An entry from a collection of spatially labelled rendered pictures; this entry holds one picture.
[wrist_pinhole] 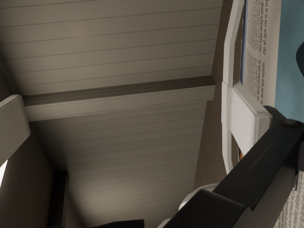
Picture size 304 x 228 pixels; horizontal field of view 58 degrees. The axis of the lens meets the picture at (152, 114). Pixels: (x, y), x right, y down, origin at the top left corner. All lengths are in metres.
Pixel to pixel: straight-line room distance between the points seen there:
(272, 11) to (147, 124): 4.60
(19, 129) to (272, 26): 0.18
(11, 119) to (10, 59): 3.85
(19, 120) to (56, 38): 3.55
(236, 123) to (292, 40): 0.06
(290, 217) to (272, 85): 0.10
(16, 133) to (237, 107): 0.13
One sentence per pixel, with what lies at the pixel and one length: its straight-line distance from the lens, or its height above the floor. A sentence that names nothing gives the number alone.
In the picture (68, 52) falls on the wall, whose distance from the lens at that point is 3.82.
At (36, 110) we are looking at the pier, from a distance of 4.21.
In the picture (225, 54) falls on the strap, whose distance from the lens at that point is 0.18.
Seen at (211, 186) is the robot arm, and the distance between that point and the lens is 0.50.
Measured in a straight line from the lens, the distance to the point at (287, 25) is 0.20.
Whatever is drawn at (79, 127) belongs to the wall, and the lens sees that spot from 4.75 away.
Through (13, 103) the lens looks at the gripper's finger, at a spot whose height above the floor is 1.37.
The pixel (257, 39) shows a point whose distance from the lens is 0.24.
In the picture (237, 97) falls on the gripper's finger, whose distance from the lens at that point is 0.16.
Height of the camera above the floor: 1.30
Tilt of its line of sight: 5 degrees down
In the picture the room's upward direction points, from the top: 97 degrees counter-clockwise
